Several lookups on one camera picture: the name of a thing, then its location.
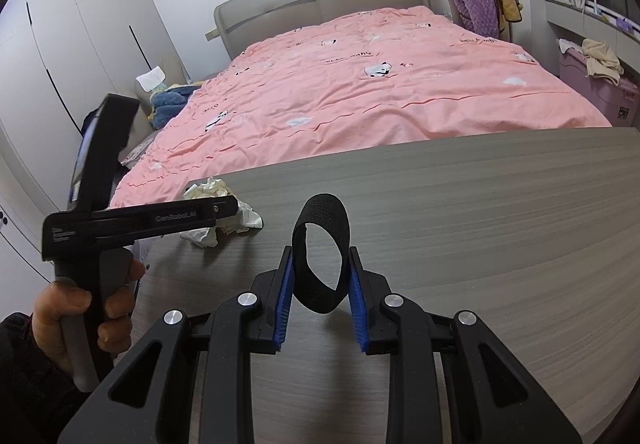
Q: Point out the person's left hand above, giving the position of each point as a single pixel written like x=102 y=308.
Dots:
x=55 y=309

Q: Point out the white wardrobe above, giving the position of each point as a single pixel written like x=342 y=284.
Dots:
x=60 y=49

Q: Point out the beige armchair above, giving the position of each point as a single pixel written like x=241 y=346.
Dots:
x=142 y=100

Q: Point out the person's left forearm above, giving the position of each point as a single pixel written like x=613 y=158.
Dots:
x=25 y=389

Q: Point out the bed with pink duvet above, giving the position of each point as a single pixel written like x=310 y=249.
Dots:
x=375 y=114

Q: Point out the blue plush garment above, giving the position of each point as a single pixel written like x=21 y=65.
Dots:
x=167 y=101

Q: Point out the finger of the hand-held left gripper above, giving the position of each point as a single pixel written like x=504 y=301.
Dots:
x=225 y=211

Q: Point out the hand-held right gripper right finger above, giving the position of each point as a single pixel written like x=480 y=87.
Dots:
x=356 y=314

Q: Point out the magazine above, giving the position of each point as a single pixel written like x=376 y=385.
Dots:
x=132 y=155

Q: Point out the pink storage box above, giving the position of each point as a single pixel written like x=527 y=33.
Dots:
x=595 y=94

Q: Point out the beige crumpled cloth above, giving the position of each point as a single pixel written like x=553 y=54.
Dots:
x=602 y=59

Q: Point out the white folded cloth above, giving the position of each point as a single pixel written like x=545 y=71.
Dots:
x=150 y=79

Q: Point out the white paper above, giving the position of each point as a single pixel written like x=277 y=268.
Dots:
x=240 y=224

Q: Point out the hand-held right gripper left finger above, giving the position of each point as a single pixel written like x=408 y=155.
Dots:
x=282 y=319

